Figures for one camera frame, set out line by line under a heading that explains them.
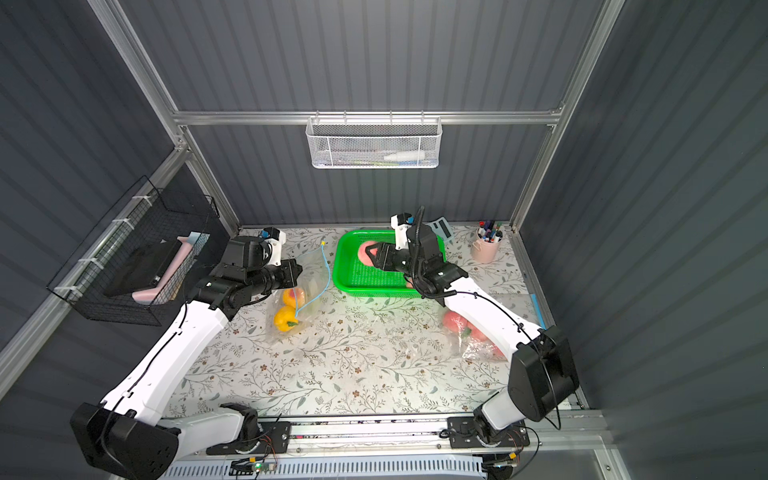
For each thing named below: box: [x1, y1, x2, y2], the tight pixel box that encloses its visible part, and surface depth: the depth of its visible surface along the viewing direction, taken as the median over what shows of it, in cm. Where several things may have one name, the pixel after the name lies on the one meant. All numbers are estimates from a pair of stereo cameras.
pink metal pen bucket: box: [471, 228, 503, 263], surface depth 106 cm
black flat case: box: [104, 238, 183, 296], surface depth 69 cm
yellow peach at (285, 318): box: [274, 305, 299, 332], surface depth 91 cm
